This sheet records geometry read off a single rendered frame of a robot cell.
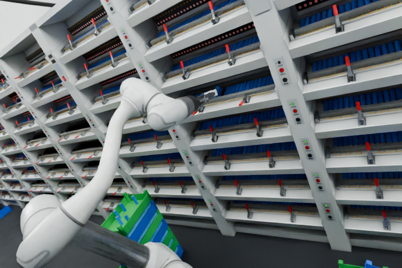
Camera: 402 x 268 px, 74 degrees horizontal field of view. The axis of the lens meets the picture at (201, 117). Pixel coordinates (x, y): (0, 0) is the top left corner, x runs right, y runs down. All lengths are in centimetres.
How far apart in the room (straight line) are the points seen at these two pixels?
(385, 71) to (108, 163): 101
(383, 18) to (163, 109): 78
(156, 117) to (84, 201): 35
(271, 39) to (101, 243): 103
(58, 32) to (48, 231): 141
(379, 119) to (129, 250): 114
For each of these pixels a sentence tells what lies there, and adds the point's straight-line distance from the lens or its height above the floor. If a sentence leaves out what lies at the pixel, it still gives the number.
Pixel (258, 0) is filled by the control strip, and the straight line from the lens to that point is 109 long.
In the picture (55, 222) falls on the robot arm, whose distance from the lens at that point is 96.
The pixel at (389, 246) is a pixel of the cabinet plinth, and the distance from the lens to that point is 171.
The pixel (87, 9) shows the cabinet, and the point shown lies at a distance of 192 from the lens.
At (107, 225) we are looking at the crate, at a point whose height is 50.
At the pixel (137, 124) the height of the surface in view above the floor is 93.
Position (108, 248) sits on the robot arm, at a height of 71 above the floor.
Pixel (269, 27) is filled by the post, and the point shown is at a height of 122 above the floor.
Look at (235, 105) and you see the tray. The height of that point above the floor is 93.
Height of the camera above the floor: 135
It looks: 19 degrees down
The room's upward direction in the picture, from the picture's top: 25 degrees counter-clockwise
